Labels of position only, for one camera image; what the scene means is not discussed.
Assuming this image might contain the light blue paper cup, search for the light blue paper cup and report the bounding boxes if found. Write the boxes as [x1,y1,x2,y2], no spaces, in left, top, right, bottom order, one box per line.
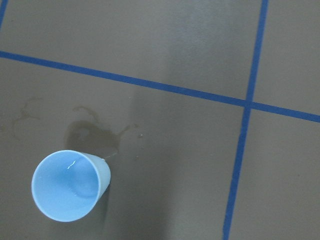
[31,150,111,223]

